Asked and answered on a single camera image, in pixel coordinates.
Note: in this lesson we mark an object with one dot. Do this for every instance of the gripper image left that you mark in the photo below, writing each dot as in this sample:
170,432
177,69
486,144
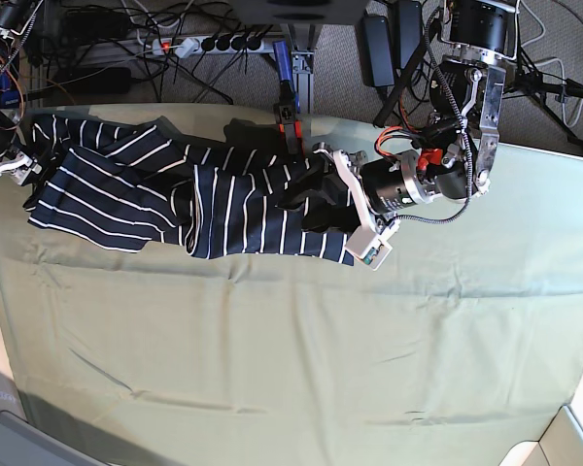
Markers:
20,167

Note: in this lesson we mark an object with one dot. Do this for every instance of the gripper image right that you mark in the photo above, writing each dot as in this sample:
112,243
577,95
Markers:
320,196

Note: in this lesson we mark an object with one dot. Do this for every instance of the navy white striped T-shirt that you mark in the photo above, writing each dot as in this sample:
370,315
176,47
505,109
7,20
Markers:
121,187

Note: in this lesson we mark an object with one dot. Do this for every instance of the blue orange left clamp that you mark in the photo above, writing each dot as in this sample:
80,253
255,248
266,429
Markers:
9,95

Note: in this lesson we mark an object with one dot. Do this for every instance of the blue orange clamp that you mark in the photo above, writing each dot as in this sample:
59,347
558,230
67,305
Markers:
286,109
9,95

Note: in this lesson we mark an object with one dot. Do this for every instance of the blue orange centre clamp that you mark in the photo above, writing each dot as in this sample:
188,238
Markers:
286,109

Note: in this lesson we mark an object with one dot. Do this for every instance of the black power adapter left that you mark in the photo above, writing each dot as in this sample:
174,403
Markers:
376,52

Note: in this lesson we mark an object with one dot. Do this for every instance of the black power adapter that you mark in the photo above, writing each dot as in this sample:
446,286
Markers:
376,52
407,30

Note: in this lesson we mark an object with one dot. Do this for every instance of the green table cloth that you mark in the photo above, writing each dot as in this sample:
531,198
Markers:
465,343

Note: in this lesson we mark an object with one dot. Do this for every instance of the black power adapter right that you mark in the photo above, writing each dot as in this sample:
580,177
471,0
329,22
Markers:
407,30

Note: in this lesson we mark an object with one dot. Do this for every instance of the white power strip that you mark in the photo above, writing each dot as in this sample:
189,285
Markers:
197,45

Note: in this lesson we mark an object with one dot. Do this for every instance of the black box under table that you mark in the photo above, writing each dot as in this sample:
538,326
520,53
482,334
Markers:
344,12

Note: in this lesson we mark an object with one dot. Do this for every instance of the black tripod stand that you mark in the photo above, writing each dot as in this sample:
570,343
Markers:
543,108

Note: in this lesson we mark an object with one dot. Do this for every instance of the grey plastic bin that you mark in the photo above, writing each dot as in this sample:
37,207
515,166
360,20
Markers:
22,444

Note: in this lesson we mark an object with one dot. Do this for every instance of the aluminium frame post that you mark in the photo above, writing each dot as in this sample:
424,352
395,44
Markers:
302,39

